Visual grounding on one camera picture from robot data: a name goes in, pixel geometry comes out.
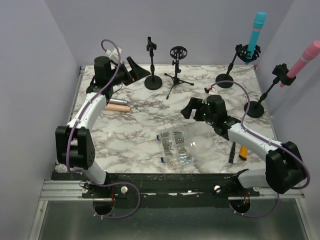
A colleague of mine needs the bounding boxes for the pink microphone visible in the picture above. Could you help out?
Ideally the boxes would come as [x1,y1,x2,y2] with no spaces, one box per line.
[280,40,320,88]

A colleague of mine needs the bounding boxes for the black round-base mic stand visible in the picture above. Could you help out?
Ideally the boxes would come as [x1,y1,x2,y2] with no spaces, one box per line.
[144,36,163,91]

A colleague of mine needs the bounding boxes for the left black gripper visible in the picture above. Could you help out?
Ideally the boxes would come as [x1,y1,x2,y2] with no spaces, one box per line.
[108,57,151,87]

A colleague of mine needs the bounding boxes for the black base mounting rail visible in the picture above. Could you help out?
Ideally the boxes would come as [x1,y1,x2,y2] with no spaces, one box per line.
[41,172,260,212]

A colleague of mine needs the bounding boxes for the black tripod mic stand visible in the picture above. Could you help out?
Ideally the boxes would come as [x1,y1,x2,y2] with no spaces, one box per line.
[164,45,195,99]

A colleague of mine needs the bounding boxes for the blue microphone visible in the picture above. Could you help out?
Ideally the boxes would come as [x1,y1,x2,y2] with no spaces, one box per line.
[247,12,267,60]

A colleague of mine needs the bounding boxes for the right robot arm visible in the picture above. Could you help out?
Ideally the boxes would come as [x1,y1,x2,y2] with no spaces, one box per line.
[181,95,308,196]

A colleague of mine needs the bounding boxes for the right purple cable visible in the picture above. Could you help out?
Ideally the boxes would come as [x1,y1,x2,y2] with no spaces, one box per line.
[206,80,311,190]

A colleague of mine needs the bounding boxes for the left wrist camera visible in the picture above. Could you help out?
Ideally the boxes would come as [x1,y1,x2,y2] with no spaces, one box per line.
[105,48,120,64]

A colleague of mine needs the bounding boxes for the silver mesh microphone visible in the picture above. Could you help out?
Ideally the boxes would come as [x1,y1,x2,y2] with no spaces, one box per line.
[109,98,128,106]

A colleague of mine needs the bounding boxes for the beige microphone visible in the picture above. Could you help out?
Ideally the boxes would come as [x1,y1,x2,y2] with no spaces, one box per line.
[105,104,131,113]

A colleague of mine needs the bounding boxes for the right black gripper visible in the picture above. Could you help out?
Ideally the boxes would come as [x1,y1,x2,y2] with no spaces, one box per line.
[181,96,216,124]

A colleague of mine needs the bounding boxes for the black shock-mount round stand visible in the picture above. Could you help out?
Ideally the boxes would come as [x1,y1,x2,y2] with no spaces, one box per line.
[215,44,261,89]

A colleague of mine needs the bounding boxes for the black T-shaped tool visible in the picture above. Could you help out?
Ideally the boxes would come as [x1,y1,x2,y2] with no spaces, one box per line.
[228,142,236,164]

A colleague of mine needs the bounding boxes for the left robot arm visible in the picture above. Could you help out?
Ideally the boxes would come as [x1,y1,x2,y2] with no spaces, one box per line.
[55,56,151,198]

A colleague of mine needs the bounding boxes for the clear plastic screw box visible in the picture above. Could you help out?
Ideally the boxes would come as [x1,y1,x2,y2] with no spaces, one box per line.
[156,126,212,169]

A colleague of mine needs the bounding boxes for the black clip round stand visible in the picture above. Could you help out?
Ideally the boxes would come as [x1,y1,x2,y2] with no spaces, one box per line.
[243,63,289,119]

